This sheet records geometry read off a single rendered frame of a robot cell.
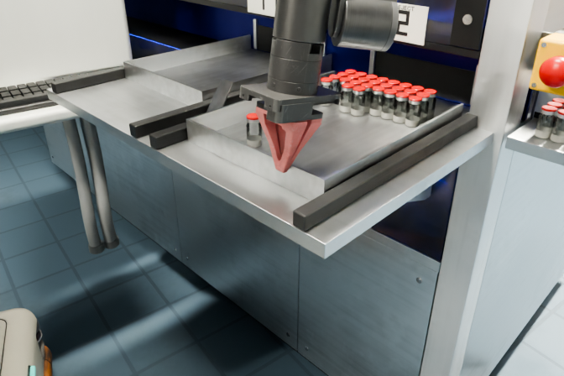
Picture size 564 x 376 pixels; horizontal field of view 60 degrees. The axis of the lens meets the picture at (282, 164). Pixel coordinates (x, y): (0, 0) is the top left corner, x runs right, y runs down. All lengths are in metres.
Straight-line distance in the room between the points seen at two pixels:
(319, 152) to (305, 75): 0.19
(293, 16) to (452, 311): 0.68
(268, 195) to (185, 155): 0.16
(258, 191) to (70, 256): 1.55
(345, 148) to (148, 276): 1.30
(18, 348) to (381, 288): 0.85
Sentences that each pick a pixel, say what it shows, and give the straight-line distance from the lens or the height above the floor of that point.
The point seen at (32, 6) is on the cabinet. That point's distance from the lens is 1.34.
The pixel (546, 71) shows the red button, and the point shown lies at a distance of 0.73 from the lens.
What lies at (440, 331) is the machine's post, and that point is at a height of 0.45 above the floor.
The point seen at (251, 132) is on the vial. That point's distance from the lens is 0.69.
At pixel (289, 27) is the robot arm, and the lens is 0.52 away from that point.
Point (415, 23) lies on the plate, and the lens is 0.84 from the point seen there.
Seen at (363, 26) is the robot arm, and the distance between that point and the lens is 0.53.
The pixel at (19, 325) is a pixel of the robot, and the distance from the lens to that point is 1.43.
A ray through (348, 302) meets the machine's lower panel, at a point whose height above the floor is 0.38.
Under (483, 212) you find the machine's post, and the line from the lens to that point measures 0.88.
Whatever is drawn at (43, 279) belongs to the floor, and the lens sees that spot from 2.01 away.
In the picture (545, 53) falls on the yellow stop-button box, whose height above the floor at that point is 1.01.
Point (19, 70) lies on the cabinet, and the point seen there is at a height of 0.84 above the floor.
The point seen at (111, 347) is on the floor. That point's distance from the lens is 1.68.
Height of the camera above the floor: 1.18
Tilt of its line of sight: 27 degrees down
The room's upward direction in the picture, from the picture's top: straight up
